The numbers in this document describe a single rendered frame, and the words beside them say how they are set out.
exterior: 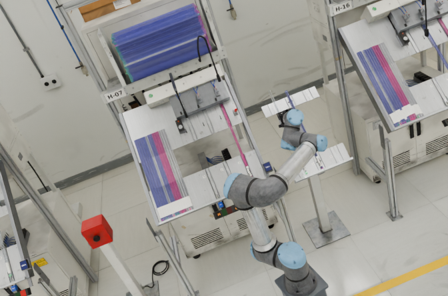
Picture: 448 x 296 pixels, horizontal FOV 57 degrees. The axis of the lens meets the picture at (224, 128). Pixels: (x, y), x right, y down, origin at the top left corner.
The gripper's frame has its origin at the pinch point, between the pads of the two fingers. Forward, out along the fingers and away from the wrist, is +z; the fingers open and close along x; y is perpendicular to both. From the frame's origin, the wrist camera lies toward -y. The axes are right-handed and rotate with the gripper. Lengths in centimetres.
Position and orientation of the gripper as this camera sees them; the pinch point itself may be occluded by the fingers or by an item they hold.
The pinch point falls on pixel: (284, 125)
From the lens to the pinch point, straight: 228.1
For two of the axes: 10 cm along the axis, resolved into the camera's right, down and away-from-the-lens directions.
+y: -3.7, -9.3, 0.3
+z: -0.3, 0.4, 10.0
